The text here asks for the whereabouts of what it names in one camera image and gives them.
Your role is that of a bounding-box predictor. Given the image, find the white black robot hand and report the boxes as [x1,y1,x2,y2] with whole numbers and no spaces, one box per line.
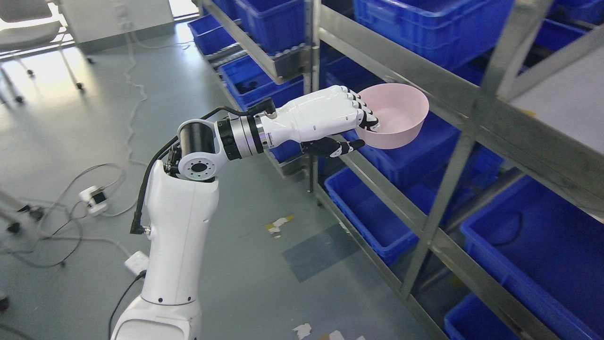
[259,85,380,158]

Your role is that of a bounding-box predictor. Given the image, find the pink plastic bowl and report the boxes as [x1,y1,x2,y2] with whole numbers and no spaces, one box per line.
[354,83,429,149]

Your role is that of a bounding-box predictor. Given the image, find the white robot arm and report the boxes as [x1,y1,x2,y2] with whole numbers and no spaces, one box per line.
[108,98,276,340]

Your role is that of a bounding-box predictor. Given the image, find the steel shelf rack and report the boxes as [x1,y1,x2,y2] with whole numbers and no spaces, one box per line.
[201,0,604,340]

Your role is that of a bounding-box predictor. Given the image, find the white power strip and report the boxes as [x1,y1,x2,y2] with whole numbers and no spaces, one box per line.
[78,186,109,217]

